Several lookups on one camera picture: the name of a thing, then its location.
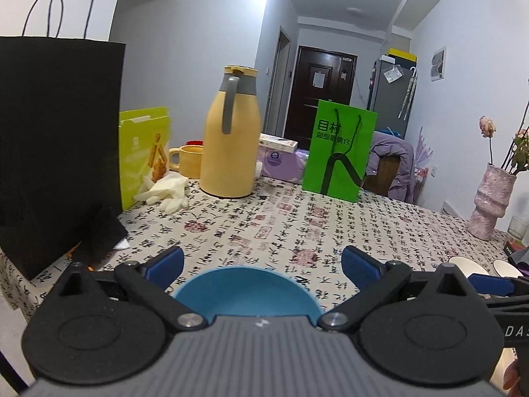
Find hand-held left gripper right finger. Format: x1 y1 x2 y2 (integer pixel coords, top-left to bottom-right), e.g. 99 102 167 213
316 245 477 333

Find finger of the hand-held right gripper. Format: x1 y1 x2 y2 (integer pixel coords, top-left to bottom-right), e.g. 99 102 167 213
468 274 529 298

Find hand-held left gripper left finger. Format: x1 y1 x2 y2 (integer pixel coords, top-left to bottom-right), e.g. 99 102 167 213
53 245 208 333

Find white bowl with black rim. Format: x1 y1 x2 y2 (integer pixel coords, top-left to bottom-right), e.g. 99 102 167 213
492 260 522 279
448 256 490 279

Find blue bowl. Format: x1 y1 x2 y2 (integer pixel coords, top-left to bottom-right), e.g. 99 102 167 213
173 267 324 328

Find person's right hand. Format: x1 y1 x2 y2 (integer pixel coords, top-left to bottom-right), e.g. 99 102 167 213
505 359 522 390

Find grey and purple towel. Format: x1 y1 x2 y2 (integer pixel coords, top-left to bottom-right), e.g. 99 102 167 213
508 246 529 278

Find glass cup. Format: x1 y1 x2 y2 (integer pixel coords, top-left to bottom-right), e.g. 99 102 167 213
506 215 529 249

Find white rubber gloves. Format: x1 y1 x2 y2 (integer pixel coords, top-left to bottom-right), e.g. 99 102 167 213
133 173 190 214

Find pink ceramic vase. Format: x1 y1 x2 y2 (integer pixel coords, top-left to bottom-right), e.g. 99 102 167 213
467 163 517 241

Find wooden chair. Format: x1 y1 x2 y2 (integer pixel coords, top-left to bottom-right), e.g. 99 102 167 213
366 157 395 197

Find calligraphy printed tablecloth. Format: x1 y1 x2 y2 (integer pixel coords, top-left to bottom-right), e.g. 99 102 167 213
0 174 529 331

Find purple padded jacket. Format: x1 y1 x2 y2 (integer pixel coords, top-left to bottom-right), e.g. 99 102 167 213
364 131 415 204

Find yellow mug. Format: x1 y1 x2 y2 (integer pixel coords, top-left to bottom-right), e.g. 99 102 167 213
167 145 204 179

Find green paper bag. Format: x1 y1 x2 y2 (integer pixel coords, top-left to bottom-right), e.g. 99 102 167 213
302 100 379 203

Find yellow-green gift bag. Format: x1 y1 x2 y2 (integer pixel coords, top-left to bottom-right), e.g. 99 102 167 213
119 107 171 211

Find yellow thermos jug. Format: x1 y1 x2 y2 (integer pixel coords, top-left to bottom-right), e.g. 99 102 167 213
200 65 262 198

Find purple tissue pack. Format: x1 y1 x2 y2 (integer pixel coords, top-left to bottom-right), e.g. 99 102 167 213
258 146 310 183

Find white flat box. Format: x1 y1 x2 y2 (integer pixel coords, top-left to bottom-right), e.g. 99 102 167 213
260 133 299 152

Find dark entrance door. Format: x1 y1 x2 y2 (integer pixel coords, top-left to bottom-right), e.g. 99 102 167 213
286 45 357 141

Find grey refrigerator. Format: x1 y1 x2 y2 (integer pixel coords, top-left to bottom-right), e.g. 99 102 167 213
367 59 417 137

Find black paper bag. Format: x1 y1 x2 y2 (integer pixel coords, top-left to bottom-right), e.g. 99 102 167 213
0 0 129 282

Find folded umbrella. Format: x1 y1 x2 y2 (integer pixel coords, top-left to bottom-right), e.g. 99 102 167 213
399 66 417 118

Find grey interior door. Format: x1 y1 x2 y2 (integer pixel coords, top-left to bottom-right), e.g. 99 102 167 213
264 26 292 133

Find yellow and black box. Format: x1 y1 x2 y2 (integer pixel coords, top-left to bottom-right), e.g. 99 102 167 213
387 48 418 62

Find wall picture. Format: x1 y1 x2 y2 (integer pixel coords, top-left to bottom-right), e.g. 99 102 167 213
430 45 448 81

